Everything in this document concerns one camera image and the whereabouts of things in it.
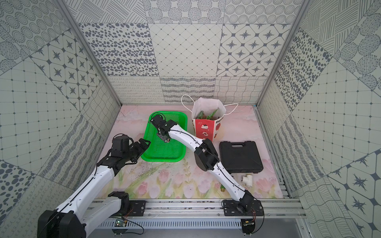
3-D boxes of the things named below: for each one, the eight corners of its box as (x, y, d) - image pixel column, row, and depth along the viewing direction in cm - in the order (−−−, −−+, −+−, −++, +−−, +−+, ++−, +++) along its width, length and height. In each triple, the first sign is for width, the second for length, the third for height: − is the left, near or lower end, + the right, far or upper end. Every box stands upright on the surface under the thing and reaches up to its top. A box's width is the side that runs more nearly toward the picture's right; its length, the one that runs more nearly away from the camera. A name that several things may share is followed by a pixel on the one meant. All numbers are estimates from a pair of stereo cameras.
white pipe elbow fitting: (241, 184, 83) (242, 183, 81) (241, 174, 87) (242, 172, 84) (250, 187, 82) (252, 185, 80) (250, 176, 86) (252, 175, 84)
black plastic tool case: (221, 174, 87) (223, 170, 82) (218, 145, 99) (219, 141, 94) (260, 174, 87) (264, 170, 82) (252, 146, 99) (255, 141, 94)
